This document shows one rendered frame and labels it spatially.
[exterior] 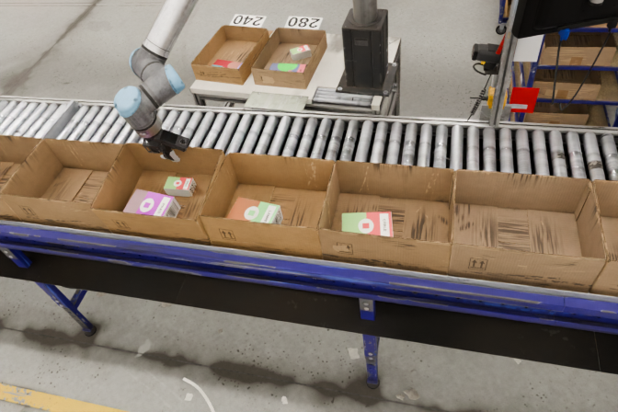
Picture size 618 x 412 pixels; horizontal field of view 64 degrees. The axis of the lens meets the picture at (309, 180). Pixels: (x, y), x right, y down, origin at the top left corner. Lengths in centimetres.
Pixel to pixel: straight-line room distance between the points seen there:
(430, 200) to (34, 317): 220
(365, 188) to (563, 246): 64
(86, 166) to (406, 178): 129
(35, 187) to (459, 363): 192
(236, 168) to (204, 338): 105
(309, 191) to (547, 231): 80
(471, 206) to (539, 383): 99
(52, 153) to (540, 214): 184
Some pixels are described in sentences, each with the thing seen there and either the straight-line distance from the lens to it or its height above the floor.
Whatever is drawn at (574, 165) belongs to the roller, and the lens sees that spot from 217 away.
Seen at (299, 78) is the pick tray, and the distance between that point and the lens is 244.
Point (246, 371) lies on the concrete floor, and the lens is 246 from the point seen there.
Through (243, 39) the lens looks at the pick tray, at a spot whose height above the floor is 77.
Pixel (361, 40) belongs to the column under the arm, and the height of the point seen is 102.
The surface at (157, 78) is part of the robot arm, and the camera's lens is 162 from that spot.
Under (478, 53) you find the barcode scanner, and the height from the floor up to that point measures 108.
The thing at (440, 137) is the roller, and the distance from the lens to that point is 217.
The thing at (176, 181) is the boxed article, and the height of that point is 96.
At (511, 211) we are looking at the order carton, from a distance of 176.
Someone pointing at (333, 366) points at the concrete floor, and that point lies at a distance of 240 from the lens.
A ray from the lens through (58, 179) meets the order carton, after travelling 224.
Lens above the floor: 222
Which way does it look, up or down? 47 degrees down
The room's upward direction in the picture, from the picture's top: 10 degrees counter-clockwise
